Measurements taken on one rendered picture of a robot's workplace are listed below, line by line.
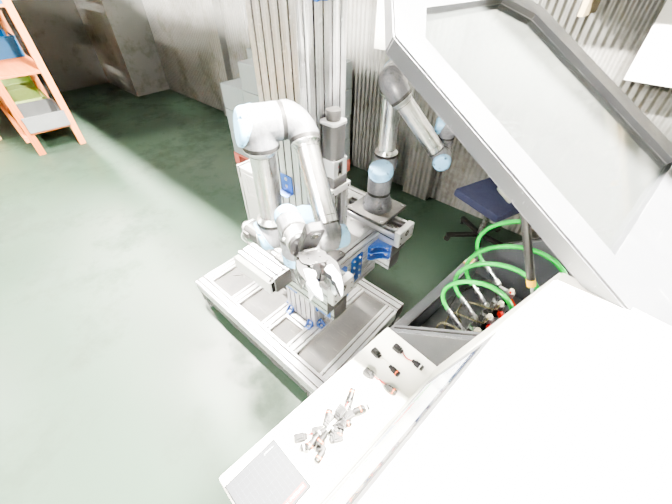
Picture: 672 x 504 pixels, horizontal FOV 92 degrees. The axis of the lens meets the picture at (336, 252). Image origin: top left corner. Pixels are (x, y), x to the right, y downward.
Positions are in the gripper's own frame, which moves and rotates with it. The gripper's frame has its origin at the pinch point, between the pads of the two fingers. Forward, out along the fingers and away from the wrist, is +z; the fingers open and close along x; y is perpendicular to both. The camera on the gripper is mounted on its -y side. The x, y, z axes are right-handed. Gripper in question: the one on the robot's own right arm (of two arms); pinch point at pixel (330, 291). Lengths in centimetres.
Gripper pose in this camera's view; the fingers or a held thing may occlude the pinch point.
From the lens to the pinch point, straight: 72.3
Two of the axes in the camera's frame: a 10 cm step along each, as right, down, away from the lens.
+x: -9.1, 1.5, -3.8
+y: -1.3, 7.6, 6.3
